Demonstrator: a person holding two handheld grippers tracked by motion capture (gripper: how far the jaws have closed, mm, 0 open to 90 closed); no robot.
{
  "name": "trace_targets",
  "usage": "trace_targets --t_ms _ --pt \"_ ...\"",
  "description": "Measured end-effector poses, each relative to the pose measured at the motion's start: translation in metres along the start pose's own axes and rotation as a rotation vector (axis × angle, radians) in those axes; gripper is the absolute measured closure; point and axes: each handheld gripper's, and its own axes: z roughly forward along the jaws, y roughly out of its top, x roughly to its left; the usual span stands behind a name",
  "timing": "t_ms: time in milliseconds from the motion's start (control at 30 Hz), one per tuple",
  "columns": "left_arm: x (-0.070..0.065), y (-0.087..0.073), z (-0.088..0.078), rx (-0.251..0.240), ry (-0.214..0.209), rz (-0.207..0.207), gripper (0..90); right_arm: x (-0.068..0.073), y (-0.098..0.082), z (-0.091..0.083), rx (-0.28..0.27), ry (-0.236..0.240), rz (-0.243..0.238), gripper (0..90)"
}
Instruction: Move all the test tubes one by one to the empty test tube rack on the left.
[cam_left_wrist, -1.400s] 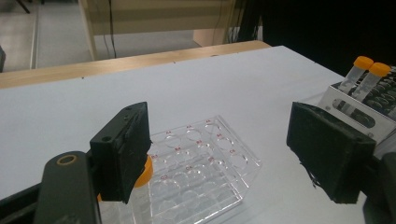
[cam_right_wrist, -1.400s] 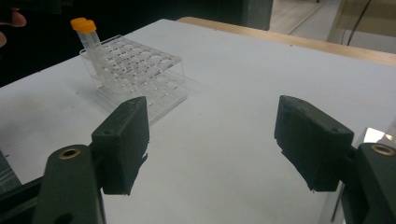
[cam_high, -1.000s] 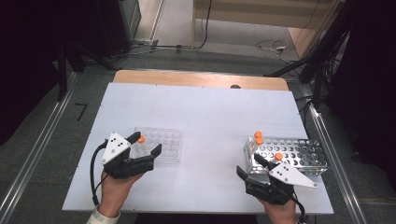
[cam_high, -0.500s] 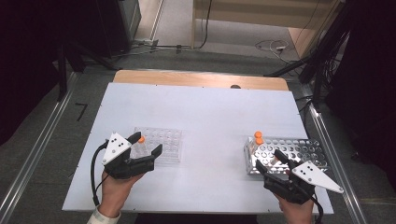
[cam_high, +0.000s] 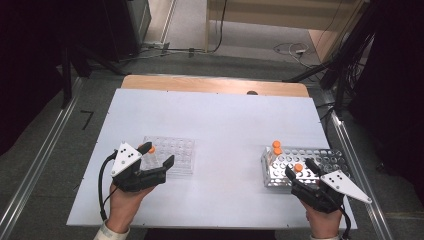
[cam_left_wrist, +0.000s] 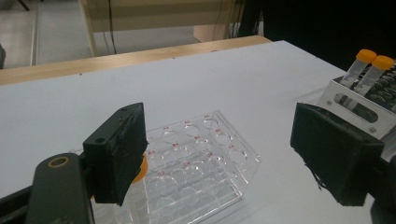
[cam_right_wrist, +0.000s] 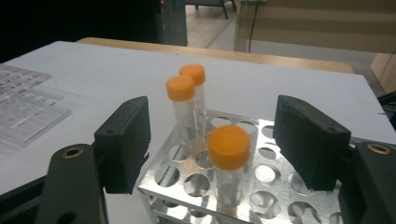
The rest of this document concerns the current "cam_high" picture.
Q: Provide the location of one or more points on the black cabinet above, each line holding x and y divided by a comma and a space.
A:
123, 30

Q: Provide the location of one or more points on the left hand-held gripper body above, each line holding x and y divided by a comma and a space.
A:
126, 160

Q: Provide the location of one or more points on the metal tube rack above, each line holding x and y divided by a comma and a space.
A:
333, 156

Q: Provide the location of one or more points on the clear acrylic tube rack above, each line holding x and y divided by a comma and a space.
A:
180, 150

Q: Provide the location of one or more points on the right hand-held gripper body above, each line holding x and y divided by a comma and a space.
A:
320, 196

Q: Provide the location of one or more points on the black metal tripod stand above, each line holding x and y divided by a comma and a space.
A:
340, 90

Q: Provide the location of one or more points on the person's right hand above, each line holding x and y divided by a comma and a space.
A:
325, 223

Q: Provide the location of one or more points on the person's left hand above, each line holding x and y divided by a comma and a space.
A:
123, 208

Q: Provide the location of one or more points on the wooden furniture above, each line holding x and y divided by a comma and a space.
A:
283, 15

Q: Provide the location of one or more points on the orange capped test tube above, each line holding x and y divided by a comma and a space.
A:
277, 151
152, 150
298, 167
276, 144

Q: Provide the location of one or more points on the black upright stand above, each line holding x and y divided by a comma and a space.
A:
66, 83

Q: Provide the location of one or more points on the aluminium floor rail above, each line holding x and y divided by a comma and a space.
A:
346, 143
40, 156

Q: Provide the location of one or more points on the grey power strip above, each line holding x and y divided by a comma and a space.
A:
156, 45

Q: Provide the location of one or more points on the black curtain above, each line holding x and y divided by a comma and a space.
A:
396, 83
26, 66

